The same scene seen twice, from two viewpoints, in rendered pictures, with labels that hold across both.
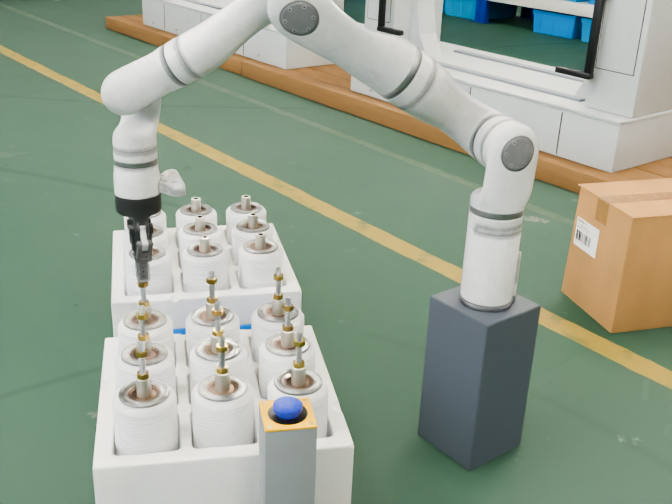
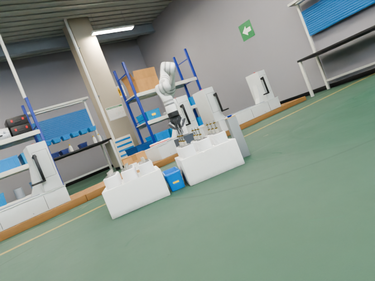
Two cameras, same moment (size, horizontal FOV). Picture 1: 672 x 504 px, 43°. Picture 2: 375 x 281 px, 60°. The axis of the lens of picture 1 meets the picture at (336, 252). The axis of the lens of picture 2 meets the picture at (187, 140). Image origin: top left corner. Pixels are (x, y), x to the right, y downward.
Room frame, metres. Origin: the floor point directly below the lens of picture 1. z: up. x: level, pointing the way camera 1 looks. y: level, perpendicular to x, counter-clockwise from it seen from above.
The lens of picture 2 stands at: (1.13, 2.48, 0.37)
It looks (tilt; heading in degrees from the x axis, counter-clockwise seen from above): 2 degrees down; 274
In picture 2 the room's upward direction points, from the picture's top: 22 degrees counter-clockwise
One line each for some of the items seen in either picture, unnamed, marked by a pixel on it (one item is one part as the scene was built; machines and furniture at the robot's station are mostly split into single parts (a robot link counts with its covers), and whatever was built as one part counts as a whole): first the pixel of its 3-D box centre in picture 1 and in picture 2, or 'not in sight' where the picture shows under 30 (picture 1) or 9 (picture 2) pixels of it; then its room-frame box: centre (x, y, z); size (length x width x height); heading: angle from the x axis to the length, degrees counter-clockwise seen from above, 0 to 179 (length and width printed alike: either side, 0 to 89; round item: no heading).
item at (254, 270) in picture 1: (260, 285); not in sight; (1.67, 0.16, 0.16); 0.10 x 0.10 x 0.18
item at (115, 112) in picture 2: not in sight; (116, 112); (3.25, -5.90, 1.38); 0.49 x 0.01 x 0.35; 39
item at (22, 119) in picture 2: not in sight; (16, 122); (4.41, -3.34, 1.57); 0.42 x 0.34 x 0.17; 129
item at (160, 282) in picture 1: (149, 292); (149, 175); (1.61, 0.39, 0.16); 0.10 x 0.10 x 0.18
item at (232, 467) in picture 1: (218, 430); (207, 160); (1.23, 0.19, 0.09); 0.39 x 0.39 x 0.18; 12
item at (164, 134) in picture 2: not in sight; (158, 137); (2.34, -5.04, 0.36); 0.50 x 0.38 x 0.21; 130
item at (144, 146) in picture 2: not in sight; (141, 153); (2.69, -4.34, 0.18); 0.50 x 0.41 x 0.37; 134
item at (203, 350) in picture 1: (218, 349); not in sight; (1.23, 0.19, 0.25); 0.08 x 0.08 x 0.01
